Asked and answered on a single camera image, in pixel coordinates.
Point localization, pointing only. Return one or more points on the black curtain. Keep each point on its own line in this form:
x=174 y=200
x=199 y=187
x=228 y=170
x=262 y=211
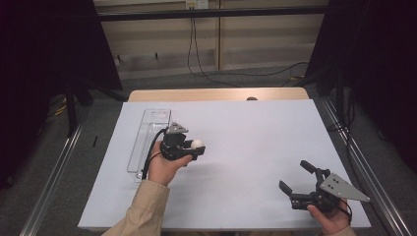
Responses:
x=377 y=65
x=46 y=65

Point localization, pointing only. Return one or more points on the person's left hand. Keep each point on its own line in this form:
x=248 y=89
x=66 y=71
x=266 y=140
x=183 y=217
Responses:
x=164 y=167

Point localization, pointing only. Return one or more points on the white ball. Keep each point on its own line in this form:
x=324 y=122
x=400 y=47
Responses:
x=197 y=144

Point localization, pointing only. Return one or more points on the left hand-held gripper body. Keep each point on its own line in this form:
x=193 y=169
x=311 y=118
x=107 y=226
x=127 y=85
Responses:
x=175 y=142

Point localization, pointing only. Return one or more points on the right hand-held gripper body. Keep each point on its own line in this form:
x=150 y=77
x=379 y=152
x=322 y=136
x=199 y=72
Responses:
x=331 y=193

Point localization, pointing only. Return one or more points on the wooden table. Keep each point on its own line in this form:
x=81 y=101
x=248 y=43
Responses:
x=203 y=94

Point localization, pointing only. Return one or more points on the clear plastic bin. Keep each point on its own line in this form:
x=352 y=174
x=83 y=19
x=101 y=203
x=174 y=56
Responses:
x=149 y=137

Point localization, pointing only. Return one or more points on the small black floor object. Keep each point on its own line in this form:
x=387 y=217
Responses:
x=95 y=141

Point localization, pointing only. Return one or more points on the black metal stand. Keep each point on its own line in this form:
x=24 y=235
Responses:
x=71 y=111

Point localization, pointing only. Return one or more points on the white wall socket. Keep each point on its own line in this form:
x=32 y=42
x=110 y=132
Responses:
x=196 y=4

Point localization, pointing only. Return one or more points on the white table mat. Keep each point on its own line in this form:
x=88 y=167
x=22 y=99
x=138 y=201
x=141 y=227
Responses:
x=249 y=147

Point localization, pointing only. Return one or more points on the black metal crossbar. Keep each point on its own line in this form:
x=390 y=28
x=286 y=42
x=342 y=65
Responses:
x=209 y=13

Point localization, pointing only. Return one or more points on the metal floor rail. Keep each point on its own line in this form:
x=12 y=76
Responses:
x=52 y=183
x=364 y=170

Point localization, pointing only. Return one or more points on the person's right hand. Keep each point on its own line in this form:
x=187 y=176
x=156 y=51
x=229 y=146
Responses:
x=331 y=219

